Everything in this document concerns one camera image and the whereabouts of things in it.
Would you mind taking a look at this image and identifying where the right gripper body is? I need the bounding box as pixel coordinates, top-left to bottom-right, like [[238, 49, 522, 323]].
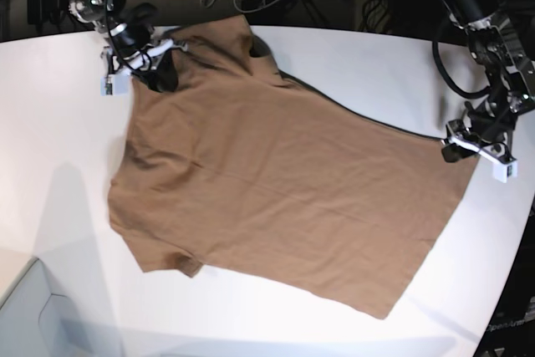
[[101, 18, 179, 80]]

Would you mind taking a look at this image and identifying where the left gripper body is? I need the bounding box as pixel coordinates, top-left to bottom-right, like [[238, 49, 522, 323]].
[[442, 99, 517, 163]]

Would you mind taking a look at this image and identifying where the brown t-shirt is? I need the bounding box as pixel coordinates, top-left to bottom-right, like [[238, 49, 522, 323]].
[[108, 17, 477, 319]]

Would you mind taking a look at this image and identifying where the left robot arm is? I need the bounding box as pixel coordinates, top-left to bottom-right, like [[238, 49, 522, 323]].
[[431, 0, 534, 165]]

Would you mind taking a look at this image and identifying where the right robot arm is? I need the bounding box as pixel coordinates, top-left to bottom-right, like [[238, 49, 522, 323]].
[[69, 0, 187, 96]]

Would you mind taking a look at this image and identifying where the white box at table corner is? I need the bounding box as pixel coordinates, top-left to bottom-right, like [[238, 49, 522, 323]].
[[1, 259, 86, 357]]

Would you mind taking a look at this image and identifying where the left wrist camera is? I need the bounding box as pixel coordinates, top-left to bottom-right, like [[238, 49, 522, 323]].
[[492, 160, 518, 183]]

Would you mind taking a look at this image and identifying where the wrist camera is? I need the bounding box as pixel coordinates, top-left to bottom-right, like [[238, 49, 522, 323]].
[[100, 74, 130, 96], [492, 160, 518, 183]]

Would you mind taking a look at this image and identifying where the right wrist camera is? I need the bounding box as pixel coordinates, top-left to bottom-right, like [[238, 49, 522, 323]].
[[100, 74, 130, 96]]

